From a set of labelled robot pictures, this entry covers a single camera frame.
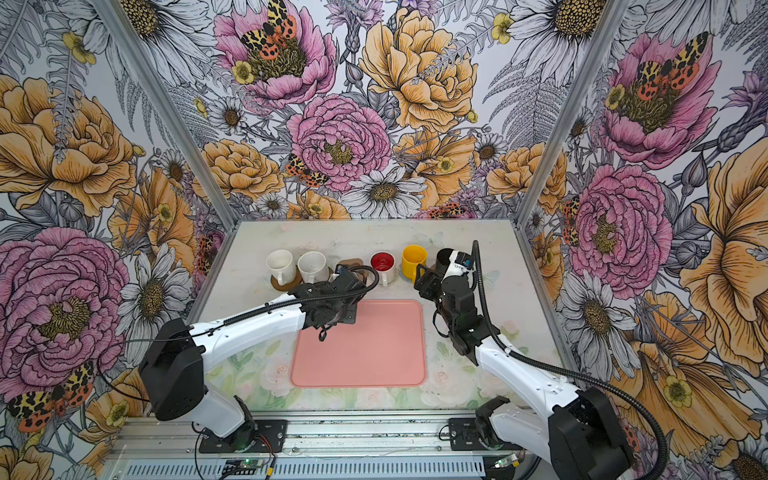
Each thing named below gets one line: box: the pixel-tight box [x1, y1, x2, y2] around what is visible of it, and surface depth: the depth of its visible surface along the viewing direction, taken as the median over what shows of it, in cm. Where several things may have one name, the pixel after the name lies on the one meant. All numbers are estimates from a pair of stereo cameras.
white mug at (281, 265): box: [266, 249, 296, 285], surface depth 99 cm
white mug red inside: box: [369, 250, 397, 287], surface depth 102 cm
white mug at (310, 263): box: [297, 251, 327, 284], surface depth 100 cm
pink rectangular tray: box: [290, 299, 426, 388], surface depth 89 cm
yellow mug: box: [402, 244, 428, 284], surface depth 101 cm
